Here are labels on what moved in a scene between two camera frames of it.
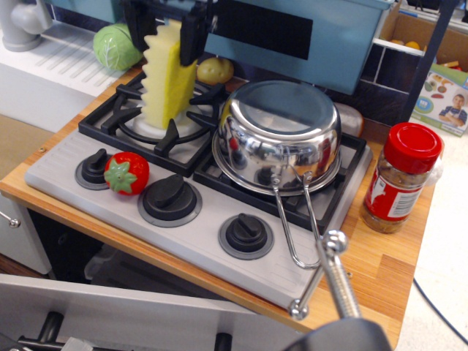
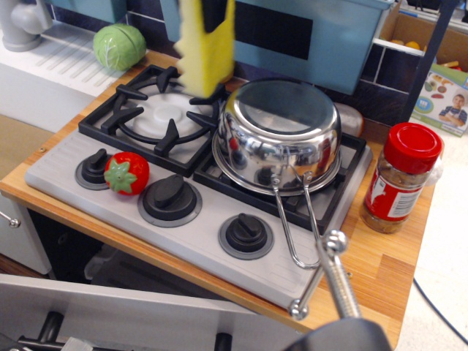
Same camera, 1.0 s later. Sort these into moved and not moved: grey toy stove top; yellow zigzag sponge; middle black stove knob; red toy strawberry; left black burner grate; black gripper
Moved: black gripper; yellow zigzag sponge
Not moved: left black burner grate; red toy strawberry; grey toy stove top; middle black stove knob
